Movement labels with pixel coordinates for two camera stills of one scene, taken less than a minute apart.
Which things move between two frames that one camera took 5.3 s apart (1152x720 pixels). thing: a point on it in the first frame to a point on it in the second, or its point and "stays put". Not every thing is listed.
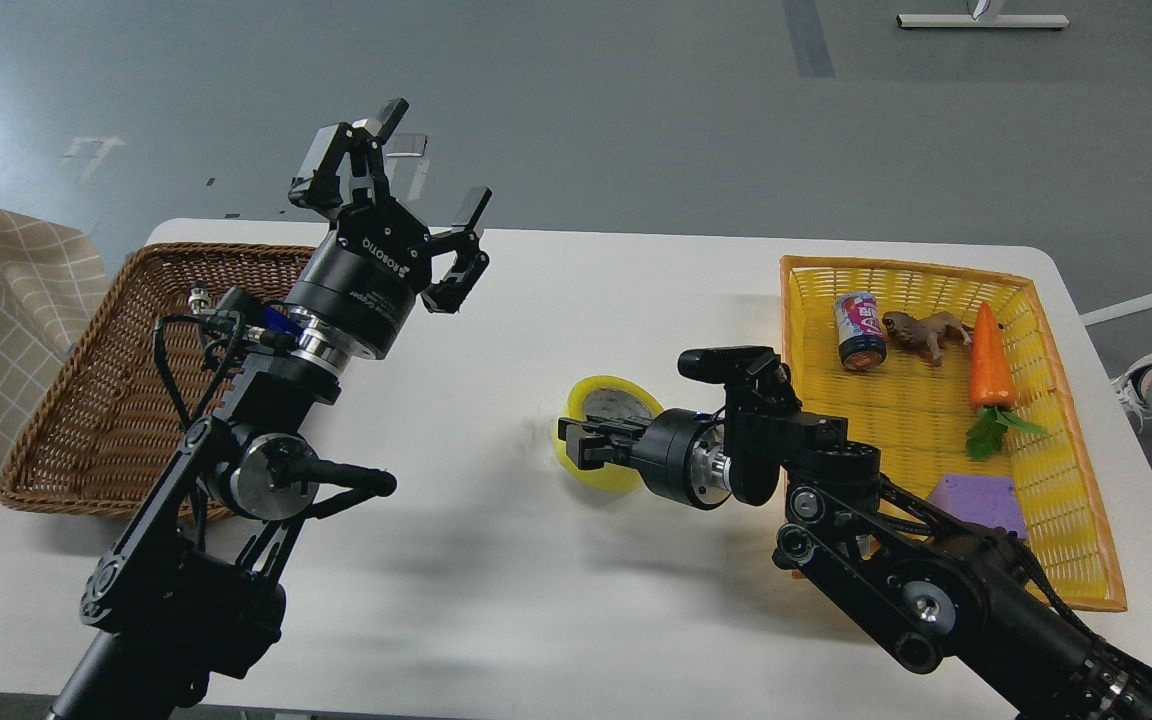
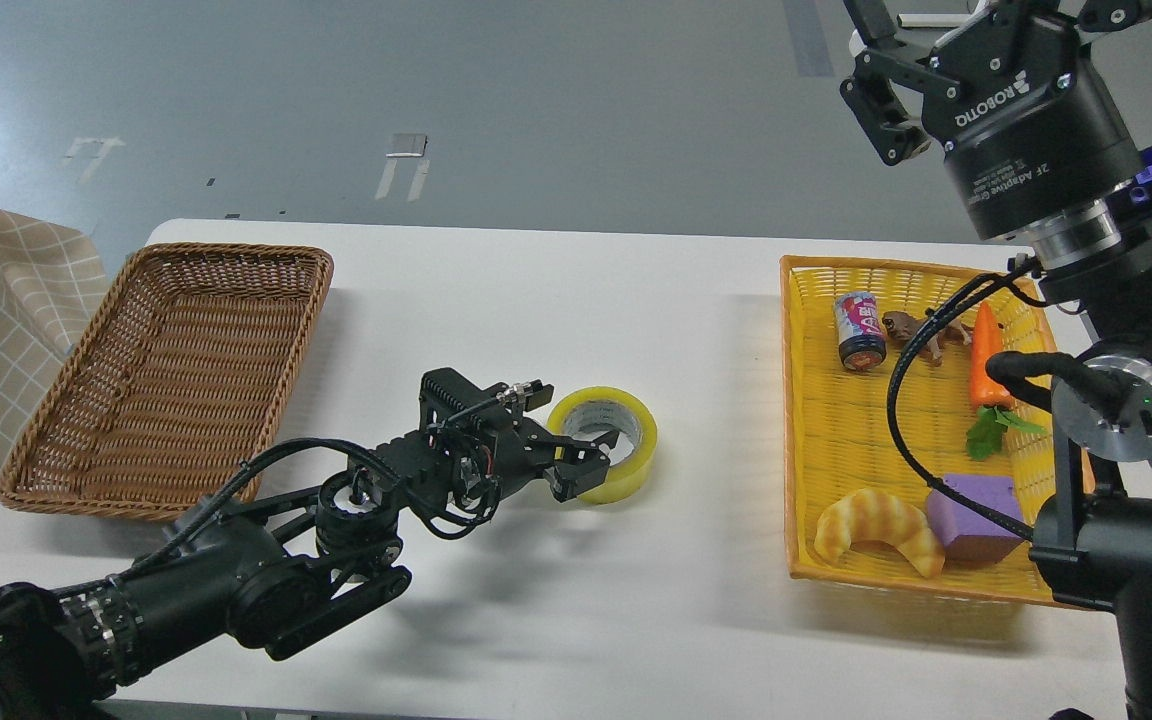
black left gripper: x=356 y=289 to x=520 y=451
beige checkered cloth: x=12 y=297 stays put
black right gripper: x=683 y=456 to x=1026 y=127
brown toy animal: x=918 y=334 stays put
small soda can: x=862 y=342 stays put
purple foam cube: x=987 y=500 stays put
